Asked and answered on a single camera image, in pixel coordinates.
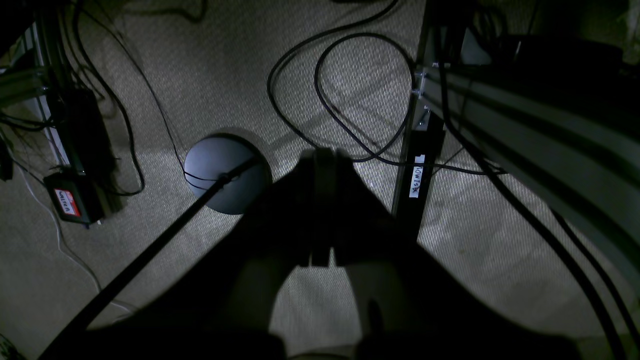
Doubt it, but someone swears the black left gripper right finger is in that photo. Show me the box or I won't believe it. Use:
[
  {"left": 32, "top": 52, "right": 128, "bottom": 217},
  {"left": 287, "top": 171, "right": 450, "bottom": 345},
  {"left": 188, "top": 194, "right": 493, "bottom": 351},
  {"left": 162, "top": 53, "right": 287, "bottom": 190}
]
[{"left": 325, "top": 149, "right": 581, "bottom": 360}]

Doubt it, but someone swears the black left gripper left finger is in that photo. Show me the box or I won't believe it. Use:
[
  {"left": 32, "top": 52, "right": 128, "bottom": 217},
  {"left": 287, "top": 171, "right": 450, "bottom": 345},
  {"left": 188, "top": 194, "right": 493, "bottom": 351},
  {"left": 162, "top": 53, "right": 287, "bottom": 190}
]
[{"left": 55, "top": 150, "right": 326, "bottom": 360}]

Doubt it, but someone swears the round black stand base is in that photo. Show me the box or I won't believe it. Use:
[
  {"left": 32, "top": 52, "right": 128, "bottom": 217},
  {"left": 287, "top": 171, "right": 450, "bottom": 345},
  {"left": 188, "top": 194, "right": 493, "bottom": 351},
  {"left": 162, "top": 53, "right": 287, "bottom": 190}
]
[{"left": 183, "top": 133, "right": 274, "bottom": 215}]

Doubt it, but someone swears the black stand pole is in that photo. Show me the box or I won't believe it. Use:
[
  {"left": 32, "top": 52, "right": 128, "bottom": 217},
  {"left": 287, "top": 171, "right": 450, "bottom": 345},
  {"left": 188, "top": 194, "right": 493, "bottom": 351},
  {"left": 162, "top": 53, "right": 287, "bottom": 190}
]
[{"left": 39, "top": 157, "right": 259, "bottom": 360}]

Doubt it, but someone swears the black power brick red label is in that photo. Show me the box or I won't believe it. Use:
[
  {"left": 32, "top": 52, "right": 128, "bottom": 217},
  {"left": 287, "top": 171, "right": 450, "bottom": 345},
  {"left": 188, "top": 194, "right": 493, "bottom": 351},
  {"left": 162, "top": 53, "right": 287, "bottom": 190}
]
[{"left": 43, "top": 167, "right": 122, "bottom": 229}]

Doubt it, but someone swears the black frame leg with label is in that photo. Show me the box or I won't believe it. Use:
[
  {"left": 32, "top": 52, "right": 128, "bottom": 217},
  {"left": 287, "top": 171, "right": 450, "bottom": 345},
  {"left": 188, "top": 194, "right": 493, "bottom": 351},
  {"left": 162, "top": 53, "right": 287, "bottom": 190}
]
[{"left": 391, "top": 107, "right": 445, "bottom": 243}]

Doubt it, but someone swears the grey aluminium frame beam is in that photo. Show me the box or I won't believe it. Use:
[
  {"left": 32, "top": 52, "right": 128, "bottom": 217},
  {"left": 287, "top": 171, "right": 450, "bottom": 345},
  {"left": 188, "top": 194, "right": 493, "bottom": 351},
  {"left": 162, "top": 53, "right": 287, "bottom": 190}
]
[{"left": 445, "top": 66, "right": 640, "bottom": 292}]

